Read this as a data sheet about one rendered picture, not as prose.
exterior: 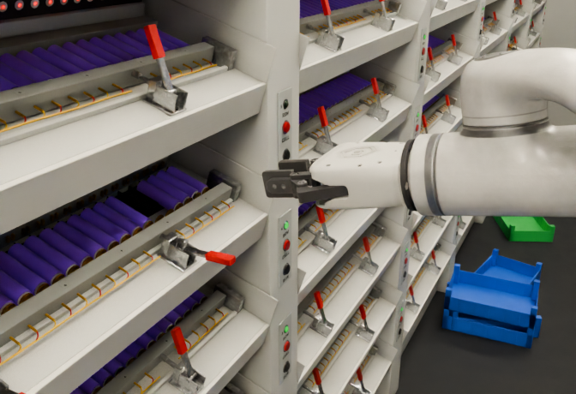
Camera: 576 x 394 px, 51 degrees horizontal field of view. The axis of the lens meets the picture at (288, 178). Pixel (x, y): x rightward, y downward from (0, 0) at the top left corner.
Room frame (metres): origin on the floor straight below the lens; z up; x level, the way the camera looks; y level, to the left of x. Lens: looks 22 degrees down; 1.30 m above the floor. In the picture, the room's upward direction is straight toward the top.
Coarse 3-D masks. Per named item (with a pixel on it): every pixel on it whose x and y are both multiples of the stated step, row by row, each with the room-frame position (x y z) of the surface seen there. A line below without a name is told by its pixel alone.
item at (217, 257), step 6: (186, 252) 0.62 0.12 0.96; (192, 252) 0.62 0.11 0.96; (198, 252) 0.62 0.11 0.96; (204, 252) 0.62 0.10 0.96; (210, 252) 0.61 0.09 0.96; (216, 252) 0.61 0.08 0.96; (210, 258) 0.61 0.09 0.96; (216, 258) 0.60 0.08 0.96; (222, 258) 0.60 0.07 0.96; (228, 258) 0.60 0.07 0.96; (234, 258) 0.60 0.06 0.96; (222, 264) 0.60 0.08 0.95; (228, 264) 0.59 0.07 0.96
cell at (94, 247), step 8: (56, 224) 0.62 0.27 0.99; (64, 224) 0.62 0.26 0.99; (64, 232) 0.61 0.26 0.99; (72, 232) 0.61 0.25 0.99; (80, 232) 0.61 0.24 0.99; (72, 240) 0.60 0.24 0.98; (80, 240) 0.60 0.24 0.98; (88, 240) 0.60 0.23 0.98; (88, 248) 0.59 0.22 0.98; (96, 248) 0.59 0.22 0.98; (104, 248) 0.60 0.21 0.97
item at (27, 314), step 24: (216, 192) 0.76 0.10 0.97; (168, 216) 0.68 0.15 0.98; (192, 216) 0.70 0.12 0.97; (144, 240) 0.62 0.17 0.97; (96, 264) 0.56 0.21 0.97; (120, 264) 0.58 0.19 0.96; (48, 288) 0.51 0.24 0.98; (72, 288) 0.52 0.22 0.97; (96, 288) 0.54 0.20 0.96; (24, 312) 0.48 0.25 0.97; (48, 312) 0.50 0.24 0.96; (0, 336) 0.45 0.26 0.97; (0, 360) 0.43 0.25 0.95
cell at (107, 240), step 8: (72, 216) 0.64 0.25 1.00; (72, 224) 0.63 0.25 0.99; (80, 224) 0.63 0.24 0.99; (88, 224) 0.63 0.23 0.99; (88, 232) 0.62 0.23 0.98; (96, 232) 0.62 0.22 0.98; (104, 232) 0.62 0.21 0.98; (96, 240) 0.61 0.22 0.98; (104, 240) 0.61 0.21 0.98; (112, 240) 0.61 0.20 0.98
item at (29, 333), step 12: (228, 204) 0.77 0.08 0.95; (204, 216) 0.73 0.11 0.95; (156, 252) 0.63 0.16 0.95; (132, 264) 0.60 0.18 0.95; (120, 276) 0.58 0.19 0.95; (60, 312) 0.51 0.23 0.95; (36, 324) 0.48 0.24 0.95; (48, 324) 0.49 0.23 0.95; (24, 336) 0.47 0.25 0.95; (0, 348) 0.45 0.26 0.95; (12, 348) 0.45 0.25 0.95
